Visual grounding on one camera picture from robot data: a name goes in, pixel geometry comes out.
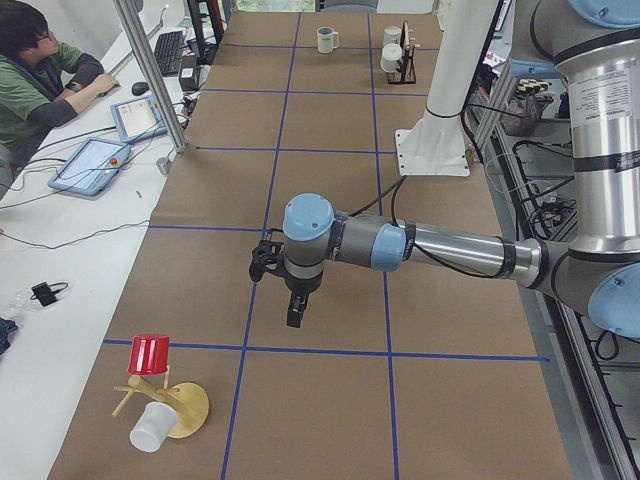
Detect black wire cup rack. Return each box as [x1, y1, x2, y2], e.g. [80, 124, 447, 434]
[385, 20, 417, 85]

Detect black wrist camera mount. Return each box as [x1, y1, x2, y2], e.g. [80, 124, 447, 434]
[249, 239, 285, 283]

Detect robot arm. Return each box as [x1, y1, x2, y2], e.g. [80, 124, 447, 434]
[281, 1, 639, 338]

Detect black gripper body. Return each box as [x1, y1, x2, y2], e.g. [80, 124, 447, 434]
[284, 273, 323, 298]

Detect black keyboard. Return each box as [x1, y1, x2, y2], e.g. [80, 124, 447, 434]
[154, 31, 184, 76]

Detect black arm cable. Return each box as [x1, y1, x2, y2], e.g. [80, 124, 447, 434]
[344, 174, 501, 279]

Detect small black device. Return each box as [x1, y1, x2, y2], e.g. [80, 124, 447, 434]
[30, 282, 69, 307]

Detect white plastic cup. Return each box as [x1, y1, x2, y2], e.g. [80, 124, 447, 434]
[129, 401, 178, 453]

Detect blue teach pendant upright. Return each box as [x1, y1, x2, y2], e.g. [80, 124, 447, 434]
[110, 95, 167, 143]

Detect white mug with handle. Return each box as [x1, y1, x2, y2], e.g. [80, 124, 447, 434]
[316, 26, 340, 54]

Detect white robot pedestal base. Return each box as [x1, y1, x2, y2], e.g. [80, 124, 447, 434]
[396, 0, 501, 177]

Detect blue teach pendant flat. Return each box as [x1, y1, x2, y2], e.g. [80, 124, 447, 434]
[47, 138, 131, 197]

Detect red cup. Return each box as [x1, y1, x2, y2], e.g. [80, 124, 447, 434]
[127, 333, 170, 376]

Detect wooden cup tree stand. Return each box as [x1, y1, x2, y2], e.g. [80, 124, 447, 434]
[112, 371, 210, 439]

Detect person in green shirt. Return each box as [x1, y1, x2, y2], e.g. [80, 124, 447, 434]
[1, 1, 119, 172]

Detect black computer mouse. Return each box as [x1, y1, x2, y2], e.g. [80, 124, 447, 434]
[131, 81, 149, 96]

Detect aluminium frame post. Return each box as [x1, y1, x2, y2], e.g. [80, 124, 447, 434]
[113, 0, 187, 153]

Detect small metal cylinder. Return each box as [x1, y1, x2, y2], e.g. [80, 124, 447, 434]
[156, 158, 171, 176]

